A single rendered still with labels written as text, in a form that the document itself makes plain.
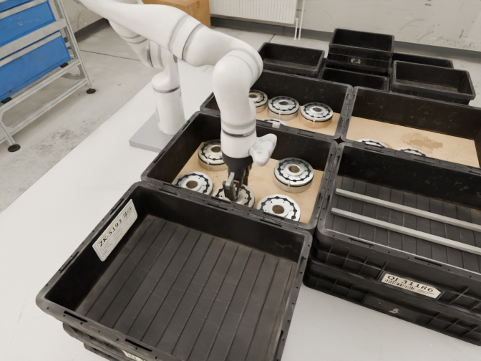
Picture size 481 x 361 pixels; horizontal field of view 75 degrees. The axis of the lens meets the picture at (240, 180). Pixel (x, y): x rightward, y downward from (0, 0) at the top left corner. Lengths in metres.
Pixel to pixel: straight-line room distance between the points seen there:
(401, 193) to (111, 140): 0.98
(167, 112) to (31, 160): 1.58
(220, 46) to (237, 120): 0.13
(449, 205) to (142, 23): 0.80
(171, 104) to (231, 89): 0.58
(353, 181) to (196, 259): 0.46
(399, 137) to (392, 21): 2.89
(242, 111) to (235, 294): 0.35
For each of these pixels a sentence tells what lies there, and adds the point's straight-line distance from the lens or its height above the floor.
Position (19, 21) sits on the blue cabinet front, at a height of 0.69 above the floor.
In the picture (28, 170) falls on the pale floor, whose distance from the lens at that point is 2.49.
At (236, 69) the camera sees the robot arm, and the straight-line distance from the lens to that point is 0.54.
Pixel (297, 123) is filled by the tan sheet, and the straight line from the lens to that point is 1.05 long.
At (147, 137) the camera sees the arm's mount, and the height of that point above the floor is 0.73.
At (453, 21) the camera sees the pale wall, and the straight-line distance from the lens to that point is 3.97.
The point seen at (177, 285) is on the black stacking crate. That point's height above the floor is 0.83.
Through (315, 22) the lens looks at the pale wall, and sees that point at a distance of 3.96.
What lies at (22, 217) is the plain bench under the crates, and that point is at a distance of 1.12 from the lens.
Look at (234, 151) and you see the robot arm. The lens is 0.64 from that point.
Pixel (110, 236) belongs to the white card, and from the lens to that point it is 0.70.
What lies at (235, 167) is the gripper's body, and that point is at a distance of 0.67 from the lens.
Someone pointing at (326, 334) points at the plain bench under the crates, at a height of 0.70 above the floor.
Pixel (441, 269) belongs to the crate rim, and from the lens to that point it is 0.67.
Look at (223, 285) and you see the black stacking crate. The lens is 0.67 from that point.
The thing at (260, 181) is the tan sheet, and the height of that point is 0.83.
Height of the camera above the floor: 1.43
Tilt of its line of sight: 45 degrees down
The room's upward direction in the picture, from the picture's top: straight up
